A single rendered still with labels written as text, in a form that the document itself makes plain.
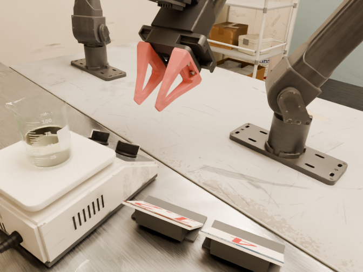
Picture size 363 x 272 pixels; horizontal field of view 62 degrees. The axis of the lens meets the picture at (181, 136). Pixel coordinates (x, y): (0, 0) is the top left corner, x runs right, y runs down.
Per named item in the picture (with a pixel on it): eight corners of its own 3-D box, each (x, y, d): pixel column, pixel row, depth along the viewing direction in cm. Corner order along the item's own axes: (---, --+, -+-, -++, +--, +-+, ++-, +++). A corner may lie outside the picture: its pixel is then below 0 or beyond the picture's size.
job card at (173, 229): (148, 196, 43) (148, 174, 41) (207, 218, 40) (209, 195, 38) (123, 225, 38) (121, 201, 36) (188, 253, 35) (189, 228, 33)
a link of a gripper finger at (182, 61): (160, 101, 35) (195, 36, 37) (115, 87, 38) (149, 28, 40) (180, 125, 41) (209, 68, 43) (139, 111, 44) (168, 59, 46)
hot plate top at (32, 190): (57, 129, 43) (56, 123, 42) (120, 157, 37) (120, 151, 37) (-33, 170, 34) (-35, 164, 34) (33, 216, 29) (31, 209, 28)
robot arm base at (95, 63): (104, 52, 77) (126, 48, 82) (65, 38, 89) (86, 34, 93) (107, 81, 81) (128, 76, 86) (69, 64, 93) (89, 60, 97)
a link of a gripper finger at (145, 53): (154, 99, 35) (189, 35, 37) (111, 85, 39) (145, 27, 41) (175, 123, 41) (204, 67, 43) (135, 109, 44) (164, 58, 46)
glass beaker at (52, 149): (79, 147, 38) (69, 87, 34) (72, 173, 34) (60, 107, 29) (28, 150, 37) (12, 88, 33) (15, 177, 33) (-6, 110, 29)
